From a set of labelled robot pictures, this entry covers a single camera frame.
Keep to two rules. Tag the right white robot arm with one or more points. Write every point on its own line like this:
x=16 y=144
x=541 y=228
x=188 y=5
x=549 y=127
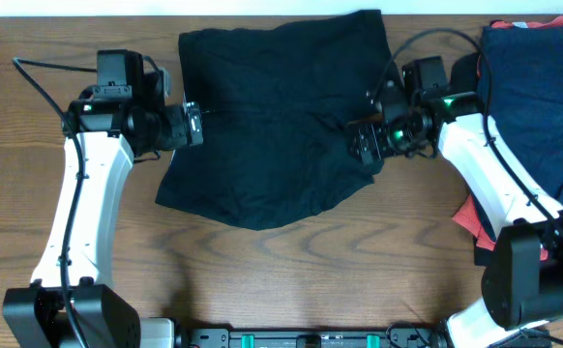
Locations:
x=522 y=284

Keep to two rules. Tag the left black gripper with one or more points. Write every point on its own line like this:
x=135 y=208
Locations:
x=176 y=116

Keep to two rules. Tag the red garment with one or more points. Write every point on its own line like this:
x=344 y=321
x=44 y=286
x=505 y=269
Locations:
x=502 y=24

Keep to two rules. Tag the navy blue folded garment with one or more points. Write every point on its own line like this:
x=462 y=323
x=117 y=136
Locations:
x=526 y=98

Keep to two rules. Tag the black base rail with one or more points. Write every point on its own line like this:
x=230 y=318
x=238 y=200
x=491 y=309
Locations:
x=397 y=337

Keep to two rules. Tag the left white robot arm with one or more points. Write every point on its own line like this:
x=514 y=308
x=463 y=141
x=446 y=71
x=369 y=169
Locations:
x=119 y=121

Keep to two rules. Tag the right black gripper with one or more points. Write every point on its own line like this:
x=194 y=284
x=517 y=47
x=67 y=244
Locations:
x=362 y=138

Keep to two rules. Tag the dark teal black shorts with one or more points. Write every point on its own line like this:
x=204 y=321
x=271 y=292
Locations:
x=275 y=104

